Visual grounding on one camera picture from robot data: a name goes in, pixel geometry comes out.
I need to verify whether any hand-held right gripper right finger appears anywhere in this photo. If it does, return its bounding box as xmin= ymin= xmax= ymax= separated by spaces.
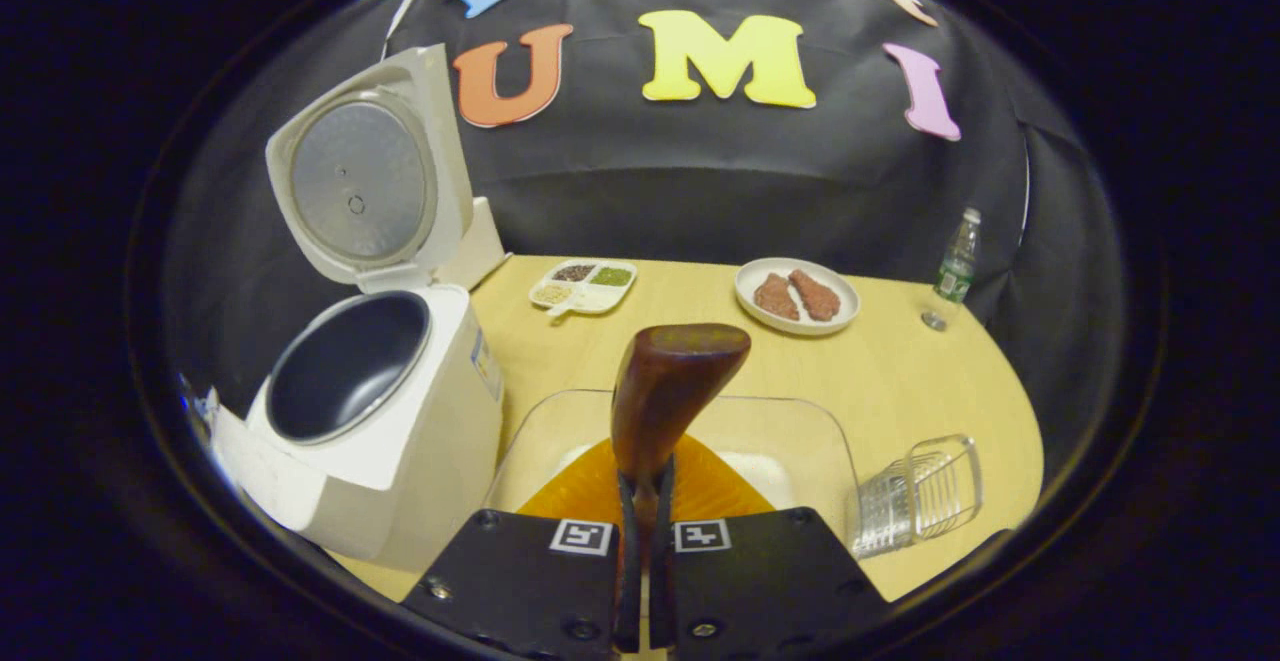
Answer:
xmin=650 ymin=436 xmax=891 ymax=661

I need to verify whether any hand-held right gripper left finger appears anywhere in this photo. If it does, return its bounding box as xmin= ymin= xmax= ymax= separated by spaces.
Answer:
xmin=400 ymin=436 xmax=647 ymax=661

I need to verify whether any clear dish of rice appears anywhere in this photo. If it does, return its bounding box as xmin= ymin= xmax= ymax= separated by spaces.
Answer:
xmin=485 ymin=389 xmax=861 ymax=542

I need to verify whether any clear chopstick holder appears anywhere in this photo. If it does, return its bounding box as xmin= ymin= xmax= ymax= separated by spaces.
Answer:
xmin=852 ymin=434 xmax=984 ymax=560

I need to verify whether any white rice cooker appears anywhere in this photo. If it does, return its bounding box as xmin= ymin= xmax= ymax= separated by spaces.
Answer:
xmin=210 ymin=44 xmax=506 ymax=574

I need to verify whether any brown wooden spoon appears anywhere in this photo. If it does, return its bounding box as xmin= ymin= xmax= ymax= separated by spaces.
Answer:
xmin=610 ymin=323 xmax=752 ymax=542

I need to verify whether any white round plate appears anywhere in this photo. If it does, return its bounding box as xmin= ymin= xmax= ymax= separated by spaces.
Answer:
xmin=734 ymin=257 xmax=861 ymax=337

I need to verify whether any brown meat piece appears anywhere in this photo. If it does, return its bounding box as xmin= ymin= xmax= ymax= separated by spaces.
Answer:
xmin=788 ymin=269 xmax=843 ymax=323
xmin=753 ymin=273 xmax=801 ymax=322

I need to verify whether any white divided bean dish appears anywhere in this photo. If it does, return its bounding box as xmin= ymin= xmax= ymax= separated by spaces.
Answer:
xmin=528 ymin=259 xmax=638 ymax=320

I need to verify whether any clear water bottle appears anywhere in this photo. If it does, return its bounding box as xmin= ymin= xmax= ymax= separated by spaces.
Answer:
xmin=920 ymin=207 xmax=983 ymax=332

